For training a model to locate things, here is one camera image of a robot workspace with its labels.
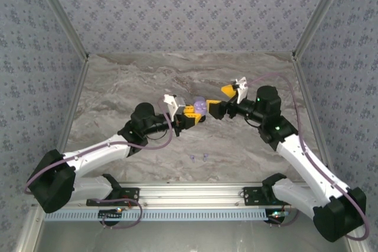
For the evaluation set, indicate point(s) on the aluminium frame post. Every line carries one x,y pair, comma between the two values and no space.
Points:
319,13
63,13

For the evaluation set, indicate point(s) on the black controller board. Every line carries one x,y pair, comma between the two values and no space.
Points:
110,216
276,218

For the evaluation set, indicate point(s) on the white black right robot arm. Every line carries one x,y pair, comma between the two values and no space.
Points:
307,163

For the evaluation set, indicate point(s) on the aluminium table side bar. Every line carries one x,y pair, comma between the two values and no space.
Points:
71,116

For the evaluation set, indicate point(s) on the purple earbud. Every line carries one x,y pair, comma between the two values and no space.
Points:
205,156
192,157

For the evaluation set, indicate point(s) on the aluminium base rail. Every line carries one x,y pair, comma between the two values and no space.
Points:
192,196

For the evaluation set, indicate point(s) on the purple earbud charging case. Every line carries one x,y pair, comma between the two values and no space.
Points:
200,106

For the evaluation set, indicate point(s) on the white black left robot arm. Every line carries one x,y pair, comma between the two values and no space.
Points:
97,157

